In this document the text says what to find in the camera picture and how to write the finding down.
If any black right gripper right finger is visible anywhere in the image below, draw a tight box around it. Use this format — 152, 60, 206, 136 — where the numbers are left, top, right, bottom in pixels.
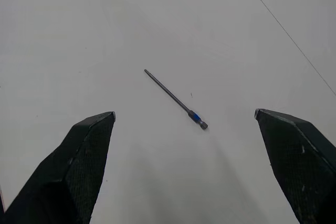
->
254, 108, 336, 224

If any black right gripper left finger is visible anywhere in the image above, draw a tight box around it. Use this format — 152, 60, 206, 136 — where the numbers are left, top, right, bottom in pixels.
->
0, 111, 117, 224

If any long screwdriver bit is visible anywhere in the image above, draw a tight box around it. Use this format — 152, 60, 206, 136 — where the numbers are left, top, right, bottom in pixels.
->
144, 69, 209, 131

